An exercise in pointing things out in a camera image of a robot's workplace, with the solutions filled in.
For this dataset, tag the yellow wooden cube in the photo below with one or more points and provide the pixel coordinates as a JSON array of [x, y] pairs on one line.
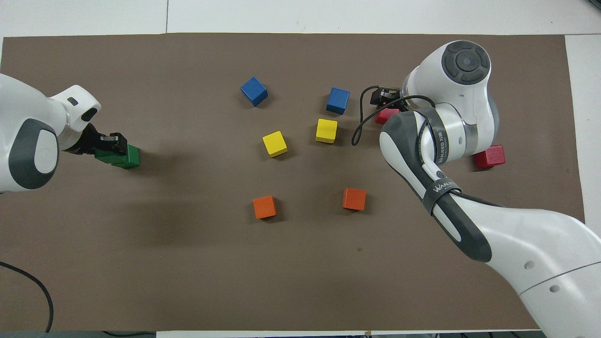
[[326, 130], [274, 143]]

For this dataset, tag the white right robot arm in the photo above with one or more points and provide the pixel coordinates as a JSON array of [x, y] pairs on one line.
[[465, 94]]

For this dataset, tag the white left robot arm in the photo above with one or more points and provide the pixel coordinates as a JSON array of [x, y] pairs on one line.
[[28, 141]]

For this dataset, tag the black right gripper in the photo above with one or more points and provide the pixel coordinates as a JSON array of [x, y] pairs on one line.
[[390, 95]]

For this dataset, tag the green wooden cube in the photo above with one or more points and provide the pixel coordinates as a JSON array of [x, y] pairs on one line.
[[133, 157], [106, 157]]

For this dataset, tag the red wooden cube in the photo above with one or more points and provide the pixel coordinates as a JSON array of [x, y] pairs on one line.
[[490, 156], [385, 116]]

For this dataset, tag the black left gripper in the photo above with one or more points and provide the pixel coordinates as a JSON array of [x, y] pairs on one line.
[[96, 142]]

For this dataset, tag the brown table mat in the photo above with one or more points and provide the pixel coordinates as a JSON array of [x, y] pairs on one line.
[[188, 263]]

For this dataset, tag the blue wooden cube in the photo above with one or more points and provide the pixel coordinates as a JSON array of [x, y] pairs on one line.
[[254, 91], [338, 100]]

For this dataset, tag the orange wooden cube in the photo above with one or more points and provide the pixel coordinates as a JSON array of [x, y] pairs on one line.
[[354, 199], [264, 207]]

